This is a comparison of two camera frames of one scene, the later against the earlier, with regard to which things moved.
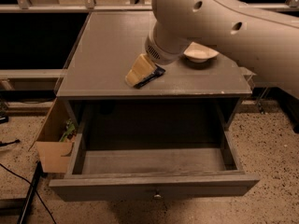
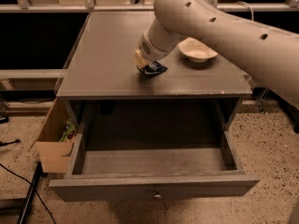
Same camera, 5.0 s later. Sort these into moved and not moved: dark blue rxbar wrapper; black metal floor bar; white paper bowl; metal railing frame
Moved: dark blue rxbar wrapper
Not moved: white paper bowl; metal railing frame; black metal floor bar
